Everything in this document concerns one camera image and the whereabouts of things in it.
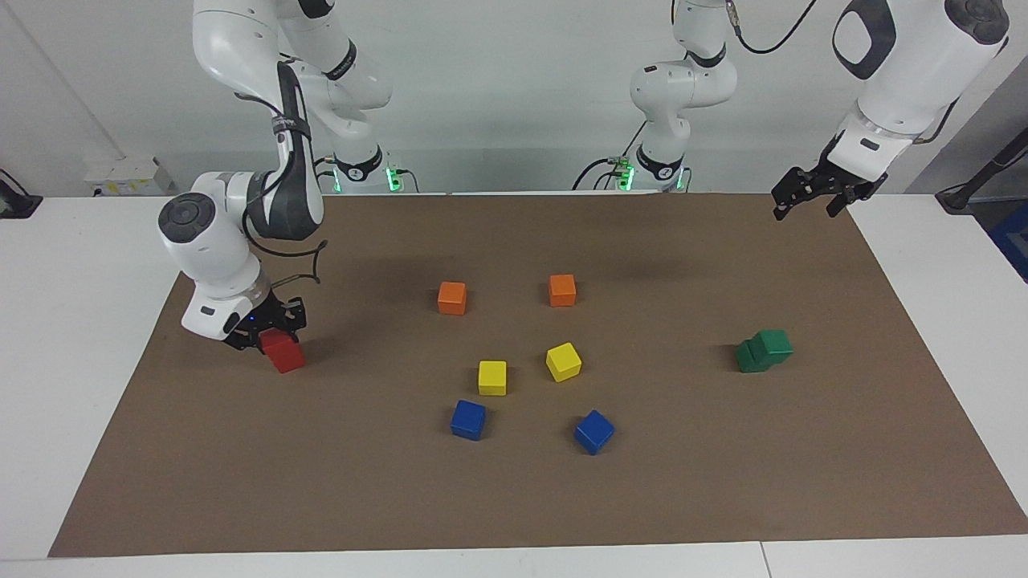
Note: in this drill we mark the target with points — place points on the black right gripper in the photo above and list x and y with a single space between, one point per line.
261 313

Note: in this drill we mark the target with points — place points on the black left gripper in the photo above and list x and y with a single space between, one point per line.
835 168

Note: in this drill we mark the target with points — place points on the red wooden cube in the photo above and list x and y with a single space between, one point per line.
275 339
287 361

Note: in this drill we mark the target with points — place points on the green wooden cube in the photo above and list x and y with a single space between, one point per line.
773 345
747 360

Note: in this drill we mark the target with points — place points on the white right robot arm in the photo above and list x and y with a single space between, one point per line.
233 48

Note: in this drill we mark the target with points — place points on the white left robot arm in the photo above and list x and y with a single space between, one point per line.
907 72

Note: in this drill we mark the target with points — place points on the black stand with pole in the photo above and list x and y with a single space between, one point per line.
956 197

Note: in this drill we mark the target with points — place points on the orange wooden cube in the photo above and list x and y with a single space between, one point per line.
562 290
452 298

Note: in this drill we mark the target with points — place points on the blue crate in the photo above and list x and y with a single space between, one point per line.
1013 245

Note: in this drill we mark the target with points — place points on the white power strip box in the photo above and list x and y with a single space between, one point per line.
128 175

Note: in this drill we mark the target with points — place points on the blue wooden cube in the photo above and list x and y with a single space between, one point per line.
594 432
468 420

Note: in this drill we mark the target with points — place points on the yellow wooden cube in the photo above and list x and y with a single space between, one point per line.
564 361
492 377

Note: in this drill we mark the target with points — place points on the black clamp base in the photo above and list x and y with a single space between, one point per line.
16 202

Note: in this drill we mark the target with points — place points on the brown table mat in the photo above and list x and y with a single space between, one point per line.
514 498

